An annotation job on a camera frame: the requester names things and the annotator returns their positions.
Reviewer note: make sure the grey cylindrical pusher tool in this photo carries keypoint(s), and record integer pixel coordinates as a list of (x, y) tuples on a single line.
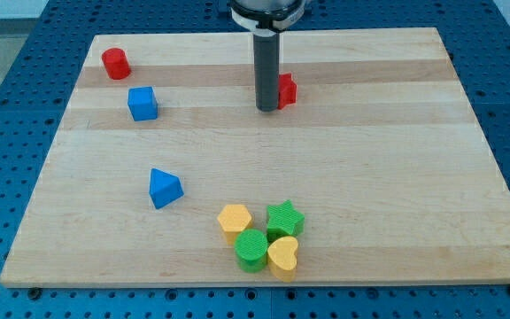
[(266, 55)]

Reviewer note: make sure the red star block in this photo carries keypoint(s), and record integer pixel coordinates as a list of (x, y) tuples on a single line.
[(288, 91)]

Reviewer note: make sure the green star block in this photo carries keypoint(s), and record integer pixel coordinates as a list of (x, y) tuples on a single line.
[(284, 220)]

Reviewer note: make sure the blue cube block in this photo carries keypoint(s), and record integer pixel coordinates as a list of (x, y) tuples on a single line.
[(142, 104)]

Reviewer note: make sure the red cylinder block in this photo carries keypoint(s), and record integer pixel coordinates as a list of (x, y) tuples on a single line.
[(116, 63)]

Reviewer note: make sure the wooden board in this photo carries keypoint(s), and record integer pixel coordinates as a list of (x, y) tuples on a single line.
[(382, 153)]

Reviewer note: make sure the blue triangular prism block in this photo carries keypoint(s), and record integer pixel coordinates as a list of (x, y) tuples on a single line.
[(164, 188)]

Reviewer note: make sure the yellow hexagon block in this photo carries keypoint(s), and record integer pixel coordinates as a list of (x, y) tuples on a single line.
[(233, 220)]

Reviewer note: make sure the green cylinder block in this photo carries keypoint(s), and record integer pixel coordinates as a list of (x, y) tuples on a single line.
[(251, 250)]

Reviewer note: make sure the yellow heart block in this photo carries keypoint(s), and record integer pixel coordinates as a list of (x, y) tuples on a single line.
[(282, 258)]

